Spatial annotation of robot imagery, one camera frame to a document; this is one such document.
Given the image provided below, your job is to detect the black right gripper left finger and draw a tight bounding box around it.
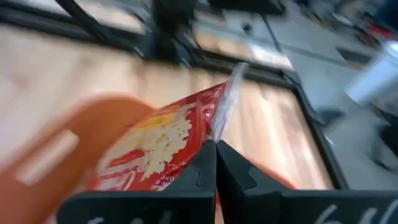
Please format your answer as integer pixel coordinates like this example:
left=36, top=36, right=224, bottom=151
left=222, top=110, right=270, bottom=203
left=57, top=139, right=218, bottom=224

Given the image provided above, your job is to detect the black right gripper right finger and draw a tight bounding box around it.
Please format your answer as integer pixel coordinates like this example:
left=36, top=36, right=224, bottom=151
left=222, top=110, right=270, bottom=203
left=216, top=139, right=398, bottom=224

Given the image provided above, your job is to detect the red packet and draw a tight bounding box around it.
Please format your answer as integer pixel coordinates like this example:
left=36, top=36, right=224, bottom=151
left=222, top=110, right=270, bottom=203
left=88, top=62, right=250, bottom=192

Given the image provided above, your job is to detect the orange plastic basket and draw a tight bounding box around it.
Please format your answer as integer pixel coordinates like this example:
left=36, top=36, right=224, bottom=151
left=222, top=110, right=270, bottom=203
left=0, top=94, right=157, bottom=224

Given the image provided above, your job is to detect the black table edge frame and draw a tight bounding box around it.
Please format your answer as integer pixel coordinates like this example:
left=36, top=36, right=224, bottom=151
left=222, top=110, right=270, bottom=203
left=0, top=2, right=351, bottom=191

